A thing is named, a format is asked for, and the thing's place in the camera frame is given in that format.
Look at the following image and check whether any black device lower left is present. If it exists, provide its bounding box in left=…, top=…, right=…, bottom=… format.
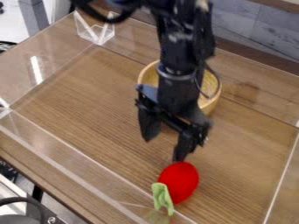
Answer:
left=0, top=197, right=66, bottom=224

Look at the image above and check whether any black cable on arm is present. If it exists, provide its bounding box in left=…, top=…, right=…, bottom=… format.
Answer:
left=192, top=66, right=221, bottom=100

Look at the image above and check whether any red plush fruit green leaf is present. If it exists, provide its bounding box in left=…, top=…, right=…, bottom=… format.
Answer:
left=150, top=162, right=200, bottom=216

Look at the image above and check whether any grey post upper left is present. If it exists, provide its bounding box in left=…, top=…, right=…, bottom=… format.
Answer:
left=17, top=0, right=49, bottom=36

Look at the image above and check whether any clear acrylic tray enclosure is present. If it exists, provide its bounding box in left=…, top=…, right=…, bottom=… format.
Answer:
left=0, top=17, right=299, bottom=224

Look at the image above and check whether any wooden bowl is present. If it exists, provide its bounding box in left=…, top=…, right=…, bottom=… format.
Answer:
left=137, top=60, right=221, bottom=116

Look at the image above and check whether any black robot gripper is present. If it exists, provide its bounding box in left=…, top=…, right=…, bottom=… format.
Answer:
left=134, top=84, right=210, bottom=162

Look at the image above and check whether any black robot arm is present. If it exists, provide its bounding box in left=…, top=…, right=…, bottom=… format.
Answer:
left=70, top=0, right=214, bottom=162

